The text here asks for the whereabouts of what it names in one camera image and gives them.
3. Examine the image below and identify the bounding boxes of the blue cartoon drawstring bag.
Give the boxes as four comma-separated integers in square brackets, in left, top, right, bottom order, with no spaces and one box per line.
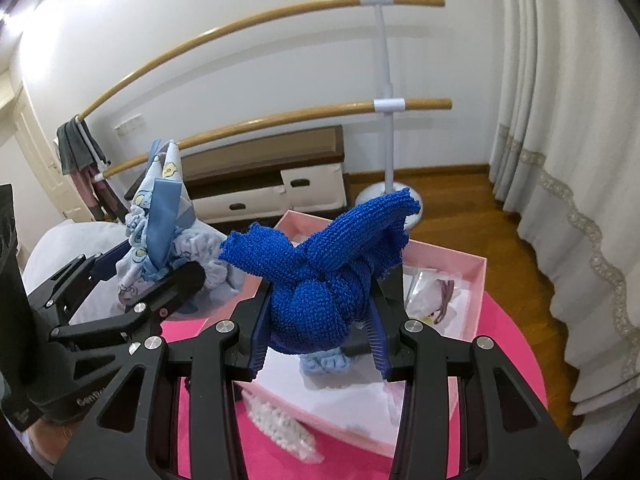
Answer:
[116,141,245,321]

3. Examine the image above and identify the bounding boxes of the royal blue knit cloth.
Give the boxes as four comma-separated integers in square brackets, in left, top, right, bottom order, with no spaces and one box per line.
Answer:
[220,188,420,354]

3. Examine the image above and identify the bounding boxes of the cotton swab bag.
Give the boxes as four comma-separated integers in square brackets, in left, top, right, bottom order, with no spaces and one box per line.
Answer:
[242,390,323,464]

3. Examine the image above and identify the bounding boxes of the light blue scrunchie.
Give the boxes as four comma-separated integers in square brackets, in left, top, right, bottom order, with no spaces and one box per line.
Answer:
[299,348,352,375]

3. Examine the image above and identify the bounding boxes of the person left hand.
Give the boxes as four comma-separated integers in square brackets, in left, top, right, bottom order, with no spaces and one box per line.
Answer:
[27,419,81,465]

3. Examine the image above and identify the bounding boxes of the grey white pillow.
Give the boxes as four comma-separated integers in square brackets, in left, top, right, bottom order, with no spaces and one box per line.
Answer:
[22,220,126,325]

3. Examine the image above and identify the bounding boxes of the low brown white cabinet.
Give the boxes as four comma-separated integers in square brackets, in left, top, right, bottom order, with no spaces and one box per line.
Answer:
[124,123,350,224]

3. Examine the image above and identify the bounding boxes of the grey clothes on barre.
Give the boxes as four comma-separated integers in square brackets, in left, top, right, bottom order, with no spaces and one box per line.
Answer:
[56,117,124,221]

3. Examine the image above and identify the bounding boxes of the pink round table cover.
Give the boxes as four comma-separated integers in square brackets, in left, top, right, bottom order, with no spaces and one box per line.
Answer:
[159,291,549,480]

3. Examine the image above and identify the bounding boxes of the pink cardboard box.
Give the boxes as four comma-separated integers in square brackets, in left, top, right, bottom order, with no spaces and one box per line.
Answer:
[240,240,486,457]

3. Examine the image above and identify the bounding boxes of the clear plastic zip bag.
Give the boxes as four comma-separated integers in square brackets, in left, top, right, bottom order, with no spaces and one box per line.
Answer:
[402,266,469,330]

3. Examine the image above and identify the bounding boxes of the cream door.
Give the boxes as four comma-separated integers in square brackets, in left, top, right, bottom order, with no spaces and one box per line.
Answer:
[1,72,92,231]

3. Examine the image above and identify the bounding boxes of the white barre stand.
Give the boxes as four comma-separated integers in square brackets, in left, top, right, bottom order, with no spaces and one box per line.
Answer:
[356,0,423,232]

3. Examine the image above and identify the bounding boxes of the lower wooden ballet barre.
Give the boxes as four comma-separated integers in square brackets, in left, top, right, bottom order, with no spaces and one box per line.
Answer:
[177,98,452,150]

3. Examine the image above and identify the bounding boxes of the wooden ballet barre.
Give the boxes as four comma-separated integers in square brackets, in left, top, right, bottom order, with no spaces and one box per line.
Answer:
[177,98,452,150]
[77,0,446,124]

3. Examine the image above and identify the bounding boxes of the white lace trimmed curtain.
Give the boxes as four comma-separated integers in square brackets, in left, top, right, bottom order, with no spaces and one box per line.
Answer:
[489,0,639,471]

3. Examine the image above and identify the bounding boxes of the upper wooden ballet barre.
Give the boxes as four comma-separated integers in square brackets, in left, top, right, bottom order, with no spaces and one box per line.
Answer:
[77,0,446,124]

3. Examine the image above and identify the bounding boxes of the white wall socket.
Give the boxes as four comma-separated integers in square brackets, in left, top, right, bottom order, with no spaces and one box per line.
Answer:
[114,114,145,136]

